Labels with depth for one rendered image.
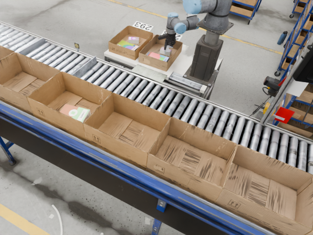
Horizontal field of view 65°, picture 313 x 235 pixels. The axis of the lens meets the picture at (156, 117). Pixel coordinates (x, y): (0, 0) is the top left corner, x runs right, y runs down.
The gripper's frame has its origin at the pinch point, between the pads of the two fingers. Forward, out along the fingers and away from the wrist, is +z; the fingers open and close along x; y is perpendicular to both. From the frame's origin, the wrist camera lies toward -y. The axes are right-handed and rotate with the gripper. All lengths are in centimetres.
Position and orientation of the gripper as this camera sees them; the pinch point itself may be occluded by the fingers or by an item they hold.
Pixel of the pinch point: (166, 51)
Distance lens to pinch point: 241.2
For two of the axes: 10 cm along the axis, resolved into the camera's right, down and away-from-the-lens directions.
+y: 9.2, 3.4, -2.0
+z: -0.9, 6.8, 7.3
